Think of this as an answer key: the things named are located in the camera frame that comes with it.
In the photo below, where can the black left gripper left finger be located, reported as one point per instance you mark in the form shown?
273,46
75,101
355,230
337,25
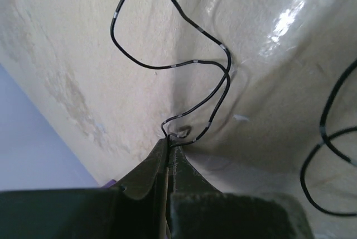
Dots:
133,207

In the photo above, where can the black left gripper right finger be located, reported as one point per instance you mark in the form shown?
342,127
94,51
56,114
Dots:
199,210

